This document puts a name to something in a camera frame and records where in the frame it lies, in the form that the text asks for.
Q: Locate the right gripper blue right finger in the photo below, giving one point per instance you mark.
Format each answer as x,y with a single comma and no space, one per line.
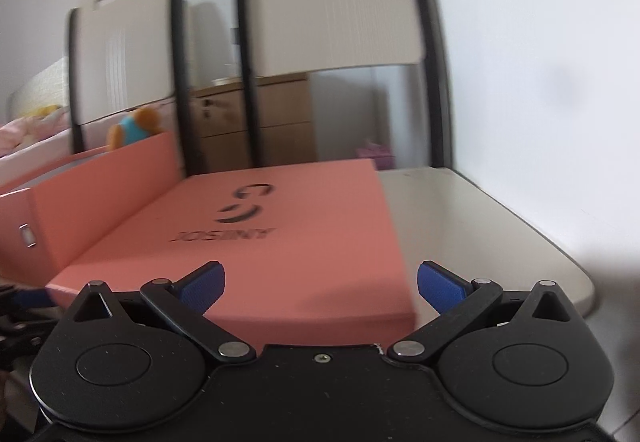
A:
460,306

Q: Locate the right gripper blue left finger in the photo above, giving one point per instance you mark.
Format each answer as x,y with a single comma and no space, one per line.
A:
182,305

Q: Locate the pink shoe box lid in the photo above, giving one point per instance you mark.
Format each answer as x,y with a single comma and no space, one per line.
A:
310,253

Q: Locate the orange plush toy blue shirt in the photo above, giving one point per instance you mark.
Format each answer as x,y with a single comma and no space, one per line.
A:
136,126

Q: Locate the pink open shoe box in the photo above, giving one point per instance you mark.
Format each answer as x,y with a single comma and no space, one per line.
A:
53,214

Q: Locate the small pink gift box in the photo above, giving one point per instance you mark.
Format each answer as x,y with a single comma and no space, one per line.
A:
381,155

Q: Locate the pink bed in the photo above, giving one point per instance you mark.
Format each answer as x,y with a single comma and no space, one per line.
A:
29,143

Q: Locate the yellow plush on bed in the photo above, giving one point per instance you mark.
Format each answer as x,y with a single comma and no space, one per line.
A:
44,111

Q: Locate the wooden drawer cabinet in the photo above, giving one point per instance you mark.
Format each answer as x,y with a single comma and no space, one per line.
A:
273,122

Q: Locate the quilted beige headboard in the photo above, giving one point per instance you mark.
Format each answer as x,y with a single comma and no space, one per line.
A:
49,87

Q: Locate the beige chair left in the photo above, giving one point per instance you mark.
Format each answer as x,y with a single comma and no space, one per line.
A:
123,54

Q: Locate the beige chair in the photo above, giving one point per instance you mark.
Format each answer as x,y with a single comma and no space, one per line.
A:
281,37
123,54

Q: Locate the beige chair right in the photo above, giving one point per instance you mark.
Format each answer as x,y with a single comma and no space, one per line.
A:
281,37

